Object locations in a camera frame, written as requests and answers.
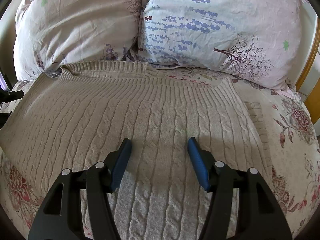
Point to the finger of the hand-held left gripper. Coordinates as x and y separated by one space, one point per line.
4 116
12 94

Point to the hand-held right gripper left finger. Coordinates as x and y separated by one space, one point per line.
121 165

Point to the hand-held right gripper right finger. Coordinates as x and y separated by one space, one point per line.
198 165

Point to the pink floral pillow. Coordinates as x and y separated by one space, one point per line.
75 22

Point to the floral bed sheet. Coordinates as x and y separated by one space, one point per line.
295 170

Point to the lavender print pillow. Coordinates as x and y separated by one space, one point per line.
220 25

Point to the wooden headboard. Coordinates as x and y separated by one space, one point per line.
308 66

